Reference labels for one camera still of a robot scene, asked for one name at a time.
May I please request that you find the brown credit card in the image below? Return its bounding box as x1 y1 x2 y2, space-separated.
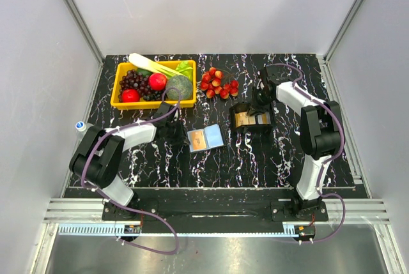
190 130 207 151

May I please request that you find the black card box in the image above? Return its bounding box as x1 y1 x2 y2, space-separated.
229 102 276 135

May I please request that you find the black card holder wallet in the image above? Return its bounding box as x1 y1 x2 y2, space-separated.
187 124 224 153

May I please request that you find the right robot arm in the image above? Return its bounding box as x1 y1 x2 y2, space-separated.
249 79 344 220

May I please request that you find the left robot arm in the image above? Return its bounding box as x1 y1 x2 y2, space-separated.
69 102 189 220

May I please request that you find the yellow plastic basket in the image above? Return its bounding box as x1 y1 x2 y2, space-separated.
111 60 197 110

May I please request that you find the green cantaloupe melon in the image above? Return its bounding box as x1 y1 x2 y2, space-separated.
166 75 193 101

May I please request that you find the red cherry bunch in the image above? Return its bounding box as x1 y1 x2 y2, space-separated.
199 67 239 100

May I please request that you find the red apple upper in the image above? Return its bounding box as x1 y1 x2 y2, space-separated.
148 73 167 91

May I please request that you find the red apple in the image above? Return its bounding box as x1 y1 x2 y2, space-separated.
121 89 140 103
148 73 167 91

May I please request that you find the red apple lower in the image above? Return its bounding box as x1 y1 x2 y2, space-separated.
121 89 140 103

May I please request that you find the green lettuce leaf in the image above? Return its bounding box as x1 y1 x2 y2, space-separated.
175 61 193 82

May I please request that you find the green avocado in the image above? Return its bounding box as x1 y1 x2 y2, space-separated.
136 68 152 77

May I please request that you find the purple grape bunch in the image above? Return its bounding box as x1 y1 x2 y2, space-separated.
119 70 164 102

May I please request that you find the white green leek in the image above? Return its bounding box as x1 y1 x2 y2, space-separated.
128 53 180 77

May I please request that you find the plastic water bottle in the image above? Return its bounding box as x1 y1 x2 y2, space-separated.
75 121 88 132

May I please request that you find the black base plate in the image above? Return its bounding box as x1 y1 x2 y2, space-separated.
101 186 329 235

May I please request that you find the aluminium frame rail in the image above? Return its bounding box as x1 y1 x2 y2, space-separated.
45 199 390 225

